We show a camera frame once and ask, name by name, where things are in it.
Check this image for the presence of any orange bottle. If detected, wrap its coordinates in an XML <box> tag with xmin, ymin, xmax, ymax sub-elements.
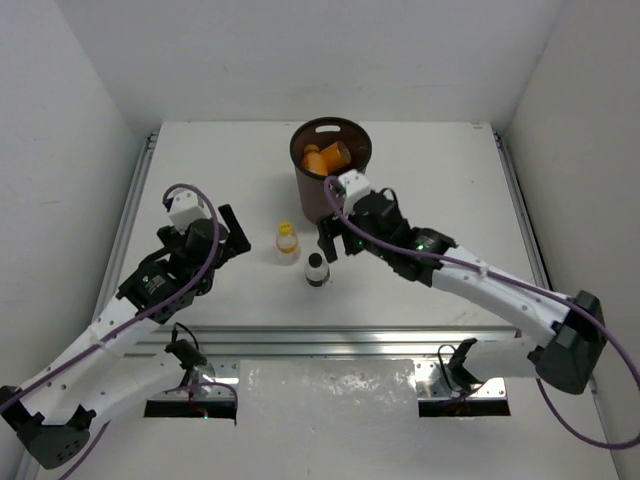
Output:
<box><xmin>320</xmin><ymin>141</ymin><xmax>352</xmax><ymax>174</ymax></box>
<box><xmin>302</xmin><ymin>144</ymin><xmax>328</xmax><ymax>177</ymax></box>

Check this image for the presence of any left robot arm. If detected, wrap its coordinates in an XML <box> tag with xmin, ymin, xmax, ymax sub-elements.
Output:
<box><xmin>1</xmin><ymin>202</ymin><xmax>251</xmax><ymax>470</ymax></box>

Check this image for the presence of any white foam cover sheet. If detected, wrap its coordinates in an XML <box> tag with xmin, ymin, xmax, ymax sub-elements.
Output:
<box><xmin>238</xmin><ymin>359</ymin><xmax>418</xmax><ymax>434</ymax></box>

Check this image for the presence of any clear bottle yellow cap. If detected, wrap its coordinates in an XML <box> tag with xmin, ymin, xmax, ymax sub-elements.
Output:
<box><xmin>275</xmin><ymin>221</ymin><xmax>301</xmax><ymax>266</ymax></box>

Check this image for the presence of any dark brown plastic bin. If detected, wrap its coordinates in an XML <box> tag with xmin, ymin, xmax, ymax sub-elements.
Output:
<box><xmin>289</xmin><ymin>117</ymin><xmax>372</xmax><ymax>224</ymax></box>

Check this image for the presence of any aluminium table frame rail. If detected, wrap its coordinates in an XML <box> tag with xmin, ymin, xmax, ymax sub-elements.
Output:
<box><xmin>14</xmin><ymin>122</ymin><xmax>556</xmax><ymax>480</ymax></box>

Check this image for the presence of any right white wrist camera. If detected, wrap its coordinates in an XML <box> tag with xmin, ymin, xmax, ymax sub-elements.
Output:
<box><xmin>337</xmin><ymin>169</ymin><xmax>372</xmax><ymax>216</ymax></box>

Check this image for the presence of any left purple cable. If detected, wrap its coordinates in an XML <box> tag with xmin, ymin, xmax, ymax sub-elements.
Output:
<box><xmin>0</xmin><ymin>183</ymin><xmax>241</xmax><ymax>480</ymax></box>

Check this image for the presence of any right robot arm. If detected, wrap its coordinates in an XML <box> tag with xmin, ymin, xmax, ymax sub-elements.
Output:
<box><xmin>316</xmin><ymin>177</ymin><xmax>607</xmax><ymax>395</ymax></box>

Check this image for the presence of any clear bottle black cap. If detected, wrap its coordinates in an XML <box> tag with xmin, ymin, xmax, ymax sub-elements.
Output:
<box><xmin>304</xmin><ymin>252</ymin><xmax>330</xmax><ymax>288</ymax></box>

